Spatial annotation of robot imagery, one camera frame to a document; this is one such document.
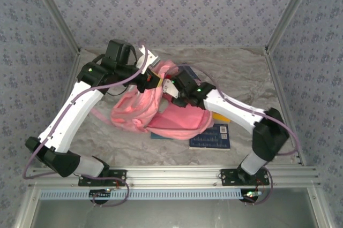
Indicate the aluminium front rail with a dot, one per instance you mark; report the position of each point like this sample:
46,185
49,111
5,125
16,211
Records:
171,177

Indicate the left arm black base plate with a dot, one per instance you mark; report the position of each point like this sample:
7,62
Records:
83,182

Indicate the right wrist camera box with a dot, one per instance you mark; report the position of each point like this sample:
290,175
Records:
170,89

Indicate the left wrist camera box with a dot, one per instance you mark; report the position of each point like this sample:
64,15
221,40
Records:
154,60

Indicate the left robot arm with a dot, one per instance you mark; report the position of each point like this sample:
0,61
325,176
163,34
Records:
72,113

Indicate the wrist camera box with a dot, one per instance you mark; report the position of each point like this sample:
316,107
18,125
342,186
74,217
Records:
154,60
170,89

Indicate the navy blue book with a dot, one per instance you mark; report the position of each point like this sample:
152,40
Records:
190,71
211,139

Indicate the aluminium corner post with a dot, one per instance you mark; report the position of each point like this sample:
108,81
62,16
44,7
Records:
56,11
289,11

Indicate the teal wallet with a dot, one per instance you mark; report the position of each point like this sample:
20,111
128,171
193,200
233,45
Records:
160,136

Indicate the pink backpack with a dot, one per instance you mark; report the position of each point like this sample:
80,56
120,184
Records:
174,121

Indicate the grey metal lower shelf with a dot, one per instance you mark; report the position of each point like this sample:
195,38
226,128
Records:
171,214

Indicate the yellow cartoon book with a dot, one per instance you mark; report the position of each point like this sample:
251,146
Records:
221,118

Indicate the black controller board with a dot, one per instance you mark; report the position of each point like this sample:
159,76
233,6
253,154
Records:
250,198
99,194

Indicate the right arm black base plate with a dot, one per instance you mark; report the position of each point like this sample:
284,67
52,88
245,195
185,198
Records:
226,178

